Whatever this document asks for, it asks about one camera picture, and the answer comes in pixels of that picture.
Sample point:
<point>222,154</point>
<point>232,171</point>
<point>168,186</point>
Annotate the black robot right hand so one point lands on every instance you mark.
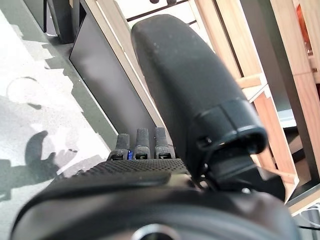
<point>175,75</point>

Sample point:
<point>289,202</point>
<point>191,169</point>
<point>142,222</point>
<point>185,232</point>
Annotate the wooden display shelf frame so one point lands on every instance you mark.
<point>100,75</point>

